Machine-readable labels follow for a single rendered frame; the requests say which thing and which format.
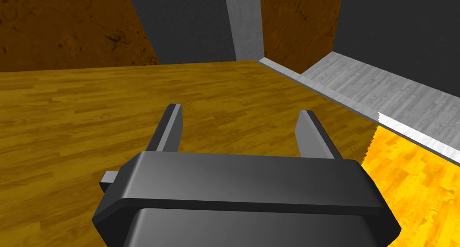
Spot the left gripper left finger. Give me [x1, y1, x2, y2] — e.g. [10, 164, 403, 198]
[146, 103, 184, 153]

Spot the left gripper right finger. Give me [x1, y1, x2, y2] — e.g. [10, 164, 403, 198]
[294, 110, 344, 160]

